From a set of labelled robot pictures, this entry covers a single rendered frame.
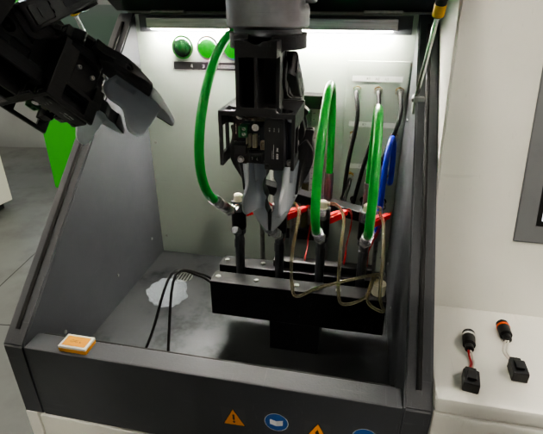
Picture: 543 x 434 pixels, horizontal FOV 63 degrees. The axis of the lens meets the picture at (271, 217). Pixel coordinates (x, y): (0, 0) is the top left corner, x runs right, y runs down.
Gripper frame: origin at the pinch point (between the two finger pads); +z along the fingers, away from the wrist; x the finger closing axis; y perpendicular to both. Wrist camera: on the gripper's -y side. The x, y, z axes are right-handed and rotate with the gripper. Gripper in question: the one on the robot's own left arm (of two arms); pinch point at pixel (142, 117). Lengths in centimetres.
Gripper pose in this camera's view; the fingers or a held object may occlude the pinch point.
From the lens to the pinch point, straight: 56.6
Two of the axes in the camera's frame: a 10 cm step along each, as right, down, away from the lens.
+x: 8.9, -0.3, -4.5
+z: 4.3, 3.8, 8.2
